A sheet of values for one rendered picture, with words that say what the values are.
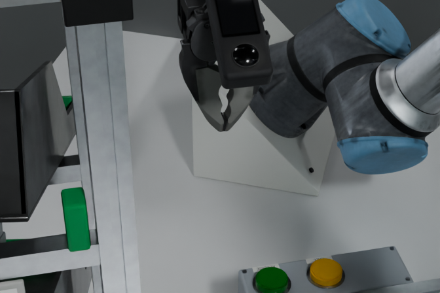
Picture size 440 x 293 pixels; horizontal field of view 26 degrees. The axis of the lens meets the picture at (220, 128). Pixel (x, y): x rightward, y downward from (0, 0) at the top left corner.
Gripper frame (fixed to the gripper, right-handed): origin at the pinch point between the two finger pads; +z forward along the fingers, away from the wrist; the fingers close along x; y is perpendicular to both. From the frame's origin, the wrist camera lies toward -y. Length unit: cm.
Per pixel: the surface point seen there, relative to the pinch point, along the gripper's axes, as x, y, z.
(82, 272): 16.8, -21.9, -3.3
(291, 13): -78, 228, 122
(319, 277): -12.1, 0.3, 25.5
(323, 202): -21.5, 26.0, 36.7
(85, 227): 17, -42, -26
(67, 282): 18.1, -29.0, -9.6
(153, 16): -26, 237, 123
